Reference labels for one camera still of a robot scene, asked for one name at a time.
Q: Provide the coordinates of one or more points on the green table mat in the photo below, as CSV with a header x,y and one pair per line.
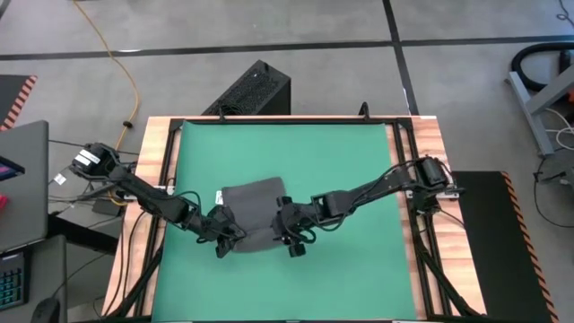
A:
x,y
291,148

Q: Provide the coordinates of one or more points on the black mat orange striped edge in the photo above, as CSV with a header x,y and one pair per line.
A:
x,y
11,94
489,247

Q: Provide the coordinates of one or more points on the black clamp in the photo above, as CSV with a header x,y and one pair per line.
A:
x,y
364,112
221,116

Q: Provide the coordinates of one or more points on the grey metal stand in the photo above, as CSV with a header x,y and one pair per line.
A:
x,y
533,116

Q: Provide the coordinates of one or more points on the grey terry towel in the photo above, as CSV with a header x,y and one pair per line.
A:
x,y
255,202

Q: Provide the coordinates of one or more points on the black backlit keyboard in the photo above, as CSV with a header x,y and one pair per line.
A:
x,y
13,282

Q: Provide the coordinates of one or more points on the black mesh computer tower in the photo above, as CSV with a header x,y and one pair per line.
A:
x,y
255,89

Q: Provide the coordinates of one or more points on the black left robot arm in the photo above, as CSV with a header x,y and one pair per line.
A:
x,y
152,197

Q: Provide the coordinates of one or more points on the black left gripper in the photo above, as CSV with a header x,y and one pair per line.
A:
x,y
224,226

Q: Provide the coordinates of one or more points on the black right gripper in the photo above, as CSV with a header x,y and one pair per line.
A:
x,y
293,222

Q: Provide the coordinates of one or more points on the black computer mouse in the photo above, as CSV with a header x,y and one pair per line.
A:
x,y
45,311

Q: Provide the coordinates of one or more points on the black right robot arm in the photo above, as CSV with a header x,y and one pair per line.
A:
x,y
381,186

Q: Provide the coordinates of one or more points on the black aluminium table frame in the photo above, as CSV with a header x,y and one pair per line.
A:
x,y
291,120

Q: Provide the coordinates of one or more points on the white paper tag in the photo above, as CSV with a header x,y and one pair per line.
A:
x,y
59,179

